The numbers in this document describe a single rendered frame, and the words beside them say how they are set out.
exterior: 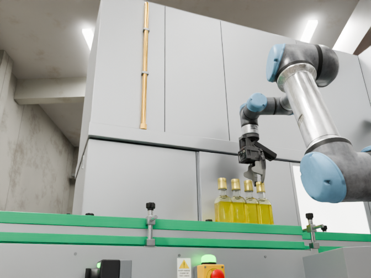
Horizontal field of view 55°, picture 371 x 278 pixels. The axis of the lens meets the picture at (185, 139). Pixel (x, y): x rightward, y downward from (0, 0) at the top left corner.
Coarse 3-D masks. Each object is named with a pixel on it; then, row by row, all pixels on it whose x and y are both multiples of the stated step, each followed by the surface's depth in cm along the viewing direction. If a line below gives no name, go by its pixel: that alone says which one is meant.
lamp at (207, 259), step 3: (204, 255) 105; (207, 255) 104; (210, 255) 104; (213, 255) 105; (204, 258) 104; (207, 258) 104; (210, 258) 104; (213, 258) 104; (204, 261) 104; (207, 261) 103; (210, 261) 103; (213, 261) 104; (201, 264) 105
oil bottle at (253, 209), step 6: (246, 198) 139; (252, 198) 138; (252, 204) 137; (258, 204) 138; (252, 210) 136; (258, 210) 137; (252, 216) 135; (258, 216) 136; (252, 222) 134; (258, 222) 135
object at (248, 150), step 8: (248, 136) 150; (256, 136) 150; (240, 144) 151; (248, 144) 149; (240, 152) 150; (248, 152) 146; (256, 152) 147; (240, 160) 149; (248, 160) 148; (256, 160) 148
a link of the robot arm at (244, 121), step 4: (244, 104) 156; (240, 108) 157; (240, 112) 157; (240, 116) 157; (244, 116) 152; (244, 120) 153; (248, 120) 152; (252, 120) 152; (256, 120) 153; (244, 124) 153; (248, 124) 153; (256, 124) 152
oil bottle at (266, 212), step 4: (260, 200) 140; (264, 200) 140; (268, 200) 141; (260, 204) 139; (264, 204) 139; (268, 204) 140; (260, 208) 138; (264, 208) 138; (268, 208) 139; (264, 212) 138; (268, 212) 138; (272, 212) 139; (264, 216) 137; (268, 216) 138; (272, 216) 138; (264, 220) 136; (268, 220) 137; (272, 220) 137
